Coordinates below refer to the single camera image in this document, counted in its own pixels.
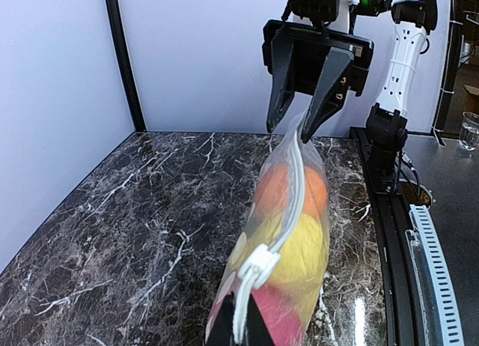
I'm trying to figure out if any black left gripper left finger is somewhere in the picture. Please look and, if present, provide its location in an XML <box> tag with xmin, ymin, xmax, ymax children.
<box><xmin>204</xmin><ymin>291</ymin><xmax>240</xmax><ymax>346</ymax></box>

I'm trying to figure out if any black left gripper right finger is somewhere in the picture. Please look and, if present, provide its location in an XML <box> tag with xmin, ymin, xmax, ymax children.
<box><xmin>242</xmin><ymin>297</ymin><xmax>275</xmax><ymax>346</ymax></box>

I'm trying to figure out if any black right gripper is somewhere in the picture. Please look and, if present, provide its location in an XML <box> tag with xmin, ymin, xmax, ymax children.
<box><xmin>262</xmin><ymin>19</ymin><xmax>374</xmax><ymax>143</ymax></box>

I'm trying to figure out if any clear polka dot zip bag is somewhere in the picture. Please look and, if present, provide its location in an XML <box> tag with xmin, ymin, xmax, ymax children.
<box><xmin>214</xmin><ymin>115</ymin><xmax>329</xmax><ymax>345</ymax></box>

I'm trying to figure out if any yellow fake lemon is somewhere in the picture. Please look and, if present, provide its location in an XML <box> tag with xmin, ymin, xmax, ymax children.
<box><xmin>230</xmin><ymin>213</ymin><xmax>325</xmax><ymax>291</ymax></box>

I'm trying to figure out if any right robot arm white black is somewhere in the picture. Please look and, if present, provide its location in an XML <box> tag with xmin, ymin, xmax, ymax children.
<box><xmin>262</xmin><ymin>0</ymin><xmax>438</xmax><ymax>195</ymax></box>

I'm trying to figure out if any red fake apple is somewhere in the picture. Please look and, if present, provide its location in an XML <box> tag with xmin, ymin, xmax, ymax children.
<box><xmin>209</xmin><ymin>285</ymin><xmax>319</xmax><ymax>346</ymax></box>

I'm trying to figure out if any orange fake orange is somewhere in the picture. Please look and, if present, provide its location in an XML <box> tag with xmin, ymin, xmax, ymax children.
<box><xmin>254</xmin><ymin>163</ymin><xmax>328</xmax><ymax>219</ymax></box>

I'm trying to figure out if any cardboard box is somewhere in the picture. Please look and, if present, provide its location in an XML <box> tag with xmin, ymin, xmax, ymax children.
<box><xmin>463</xmin><ymin>85</ymin><xmax>479</xmax><ymax>115</ymax></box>

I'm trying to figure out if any clear drinking glass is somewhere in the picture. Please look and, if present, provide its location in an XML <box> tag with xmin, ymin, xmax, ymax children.
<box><xmin>458</xmin><ymin>112</ymin><xmax>479</xmax><ymax>151</ymax></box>

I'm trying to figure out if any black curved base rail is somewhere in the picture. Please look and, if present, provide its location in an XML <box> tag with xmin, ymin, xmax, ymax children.
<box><xmin>350</xmin><ymin>127</ymin><xmax>427</xmax><ymax>345</ymax></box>

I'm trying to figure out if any white slotted cable duct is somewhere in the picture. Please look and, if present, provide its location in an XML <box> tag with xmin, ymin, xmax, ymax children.
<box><xmin>406</xmin><ymin>204</ymin><xmax>464</xmax><ymax>345</ymax></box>

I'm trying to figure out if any left black frame post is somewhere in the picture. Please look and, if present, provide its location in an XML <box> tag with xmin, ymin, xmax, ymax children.
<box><xmin>105</xmin><ymin>0</ymin><xmax>147</xmax><ymax>133</ymax></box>

